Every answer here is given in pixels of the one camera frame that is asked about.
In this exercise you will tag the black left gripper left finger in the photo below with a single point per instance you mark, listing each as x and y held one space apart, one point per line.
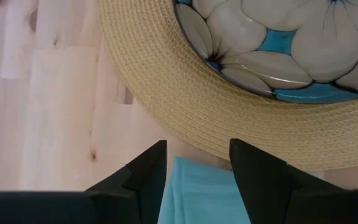
120 205

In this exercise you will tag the light blue cloth napkin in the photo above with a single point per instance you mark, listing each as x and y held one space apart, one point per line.
200 196

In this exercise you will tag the patterned ceramic plate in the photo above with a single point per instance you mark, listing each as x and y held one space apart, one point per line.
291 46

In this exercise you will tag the round woven straw placemat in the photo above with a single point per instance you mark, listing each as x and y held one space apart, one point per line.
197 102

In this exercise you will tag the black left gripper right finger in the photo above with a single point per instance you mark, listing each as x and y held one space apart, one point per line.
291 205

